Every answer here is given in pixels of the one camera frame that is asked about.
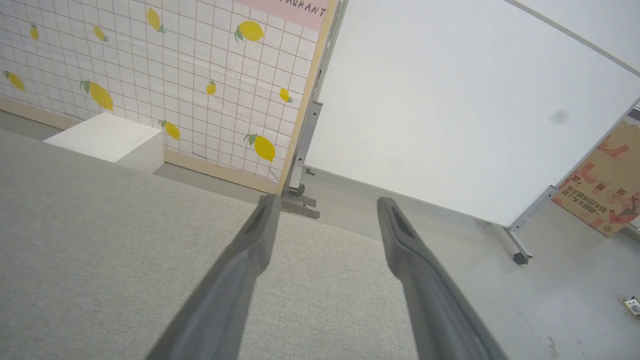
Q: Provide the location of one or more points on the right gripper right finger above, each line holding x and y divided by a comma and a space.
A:
435, 315

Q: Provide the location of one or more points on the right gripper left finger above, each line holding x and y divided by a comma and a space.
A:
220, 310

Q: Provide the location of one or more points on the black floor plate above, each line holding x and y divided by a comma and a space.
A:
300, 210
302, 200

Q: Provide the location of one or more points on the metal partition foot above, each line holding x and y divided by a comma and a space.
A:
305, 140

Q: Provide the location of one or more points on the white floor socket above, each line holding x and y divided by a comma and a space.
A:
632, 306

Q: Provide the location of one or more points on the white square box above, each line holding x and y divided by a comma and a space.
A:
105, 137

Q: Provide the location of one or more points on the printed cardboard box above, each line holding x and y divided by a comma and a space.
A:
605, 185

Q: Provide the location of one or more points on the white partition board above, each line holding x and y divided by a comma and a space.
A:
450, 100

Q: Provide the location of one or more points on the lemon print partition screen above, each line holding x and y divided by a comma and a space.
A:
150, 75

